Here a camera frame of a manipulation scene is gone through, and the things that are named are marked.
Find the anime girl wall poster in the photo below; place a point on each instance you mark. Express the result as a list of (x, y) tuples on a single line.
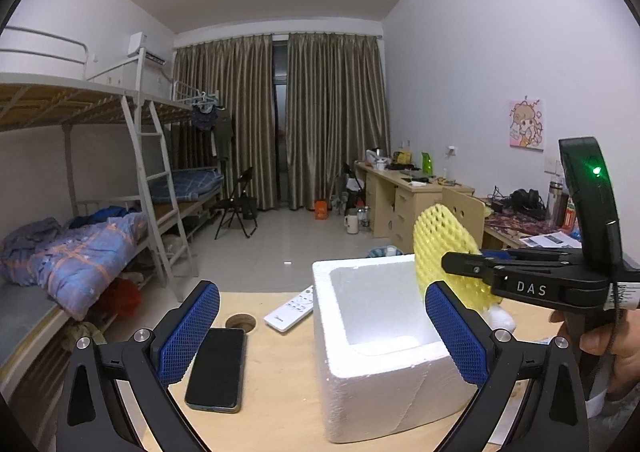
[(526, 129)]

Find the person's right hand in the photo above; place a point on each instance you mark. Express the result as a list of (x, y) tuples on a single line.
[(622, 344)]

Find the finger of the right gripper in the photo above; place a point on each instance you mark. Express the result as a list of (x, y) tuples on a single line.
[(478, 266), (534, 255)]

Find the white metal bunk bed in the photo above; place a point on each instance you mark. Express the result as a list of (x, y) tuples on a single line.
[(80, 146)]

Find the yellow foam net sleeve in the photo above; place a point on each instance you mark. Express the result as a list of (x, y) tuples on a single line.
[(436, 233)]

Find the hanging dark clothes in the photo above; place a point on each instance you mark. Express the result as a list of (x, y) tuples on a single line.
[(211, 138)]

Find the black headphones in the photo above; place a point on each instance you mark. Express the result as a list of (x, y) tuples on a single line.
[(528, 203)]

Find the green bottle on desk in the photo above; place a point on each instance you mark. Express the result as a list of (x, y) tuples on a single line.
[(427, 164)]

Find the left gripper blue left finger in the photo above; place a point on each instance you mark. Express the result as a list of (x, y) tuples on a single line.
[(93, 416)]

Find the white electric kettle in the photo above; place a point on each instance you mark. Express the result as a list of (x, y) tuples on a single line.
[(351, 224)]

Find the brown right curtain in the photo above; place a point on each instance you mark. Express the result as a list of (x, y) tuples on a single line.
[(335, 110)]

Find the blue orange plaid quilt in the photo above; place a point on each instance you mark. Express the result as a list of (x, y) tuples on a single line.
[(73, 266)]

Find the brown left curtain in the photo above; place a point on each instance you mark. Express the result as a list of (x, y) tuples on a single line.
[(239, 72)]

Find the black smartphone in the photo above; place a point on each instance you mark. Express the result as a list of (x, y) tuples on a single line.
[(216, 379)]

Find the wooden smiley chair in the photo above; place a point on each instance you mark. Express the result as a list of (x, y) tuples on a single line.
[(469, 210)]

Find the white wall air conditioner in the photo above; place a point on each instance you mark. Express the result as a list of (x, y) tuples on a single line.
[(138, 43)]

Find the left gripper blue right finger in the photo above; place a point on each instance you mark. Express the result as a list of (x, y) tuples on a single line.
[(552, 415)]

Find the printed paper sheet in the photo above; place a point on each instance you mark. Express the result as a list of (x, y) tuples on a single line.
[(554, 240)]

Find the orange box on floor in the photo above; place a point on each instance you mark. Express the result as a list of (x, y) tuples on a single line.
[(321, 210)]

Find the white remote control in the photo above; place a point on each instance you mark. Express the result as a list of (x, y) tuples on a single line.
[(287, 316)]

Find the white styrofoam box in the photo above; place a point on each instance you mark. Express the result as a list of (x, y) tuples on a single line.
[(382, 367)]

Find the black folding chair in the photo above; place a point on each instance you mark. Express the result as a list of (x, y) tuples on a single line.
[(237, 205)]

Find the blue folded far quilt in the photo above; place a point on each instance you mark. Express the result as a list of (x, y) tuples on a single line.
[(189, 185)]

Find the brown curtain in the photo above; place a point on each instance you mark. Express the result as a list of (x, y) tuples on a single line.
[(335, 110), (239, 72)]

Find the light wooden desk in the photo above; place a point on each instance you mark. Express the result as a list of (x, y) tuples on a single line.
[(395, 204)]

